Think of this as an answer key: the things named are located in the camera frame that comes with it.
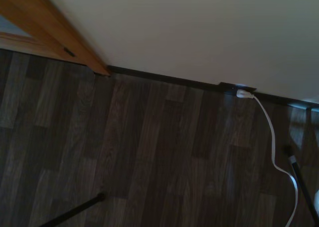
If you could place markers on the dark baseboard strip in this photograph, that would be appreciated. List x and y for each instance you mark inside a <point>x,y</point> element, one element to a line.
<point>162,77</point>

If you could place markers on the white power plug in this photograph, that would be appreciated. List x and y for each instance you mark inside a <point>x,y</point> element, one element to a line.
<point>244,94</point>

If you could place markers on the black stand leg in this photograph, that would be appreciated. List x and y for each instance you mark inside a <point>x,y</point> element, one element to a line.
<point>72,210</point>
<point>302,184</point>

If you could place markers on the wooden door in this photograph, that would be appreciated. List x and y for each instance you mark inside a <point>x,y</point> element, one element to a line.
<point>22,43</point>

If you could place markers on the dark wall outlet plate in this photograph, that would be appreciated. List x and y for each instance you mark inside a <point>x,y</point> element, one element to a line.
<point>230,88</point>

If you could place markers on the wooden door frame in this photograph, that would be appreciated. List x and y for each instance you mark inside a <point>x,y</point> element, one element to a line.
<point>62,25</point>

